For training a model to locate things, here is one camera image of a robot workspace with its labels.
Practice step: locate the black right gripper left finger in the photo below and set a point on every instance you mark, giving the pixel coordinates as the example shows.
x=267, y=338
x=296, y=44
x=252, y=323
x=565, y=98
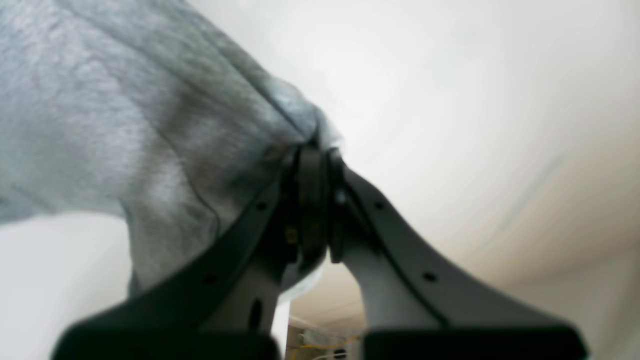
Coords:
x=221, y=306

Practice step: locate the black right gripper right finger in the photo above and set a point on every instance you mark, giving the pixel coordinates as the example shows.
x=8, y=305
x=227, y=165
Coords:
x=421, y=306

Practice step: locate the grey t-shirt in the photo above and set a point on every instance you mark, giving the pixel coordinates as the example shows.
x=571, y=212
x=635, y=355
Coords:
x=144, y=110

